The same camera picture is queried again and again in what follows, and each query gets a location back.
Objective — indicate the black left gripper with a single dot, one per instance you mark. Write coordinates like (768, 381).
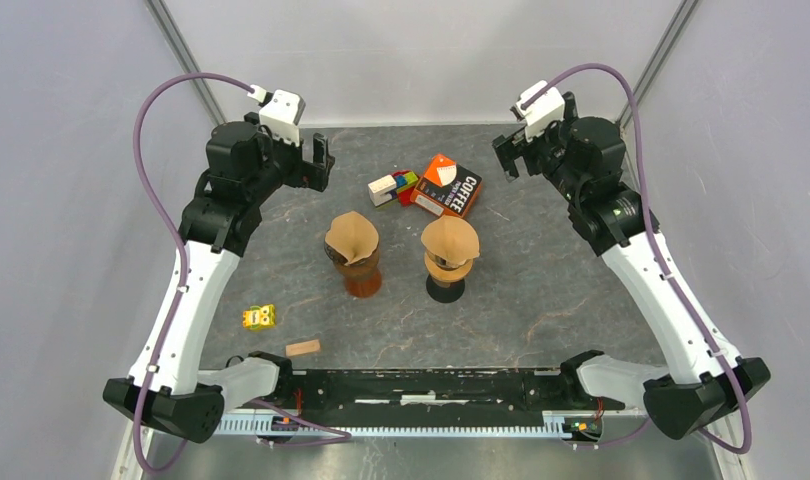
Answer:
(308, 174)

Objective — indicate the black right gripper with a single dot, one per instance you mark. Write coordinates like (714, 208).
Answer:
(507, 146)

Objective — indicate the orange filter box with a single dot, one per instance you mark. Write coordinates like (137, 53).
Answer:
(447, 188)

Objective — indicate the dark smoky glass dripper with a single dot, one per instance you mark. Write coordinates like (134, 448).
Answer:
(340, 261)

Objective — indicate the clear ribbed glass dripper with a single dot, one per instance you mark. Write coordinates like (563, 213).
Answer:
(448, 264)

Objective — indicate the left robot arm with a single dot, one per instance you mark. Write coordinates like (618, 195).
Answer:
(166, 389)

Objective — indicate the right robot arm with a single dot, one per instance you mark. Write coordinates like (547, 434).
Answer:
(704, 375)

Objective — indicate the white toy block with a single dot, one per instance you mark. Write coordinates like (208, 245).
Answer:
(383, 190)

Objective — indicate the lime green toy brick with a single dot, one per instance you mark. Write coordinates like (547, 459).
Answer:
(410, 179)

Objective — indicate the red toy block base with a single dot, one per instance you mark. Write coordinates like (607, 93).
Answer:
(404, 197)

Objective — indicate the amber glass flask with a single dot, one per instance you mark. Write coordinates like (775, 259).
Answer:
(363, 287)

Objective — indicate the yellow toy block figure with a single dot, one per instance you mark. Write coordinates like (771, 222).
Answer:
(259, 317)

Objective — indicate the small wooden plank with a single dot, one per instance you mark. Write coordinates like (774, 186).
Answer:
(303, 348)

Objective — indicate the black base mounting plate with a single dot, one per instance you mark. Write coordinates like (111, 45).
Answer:
(450, 397)

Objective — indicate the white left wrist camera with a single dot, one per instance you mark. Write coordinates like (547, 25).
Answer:
(279, 113)

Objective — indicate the grey slotted cable duct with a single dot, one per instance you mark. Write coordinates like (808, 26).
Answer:
(264, 423)

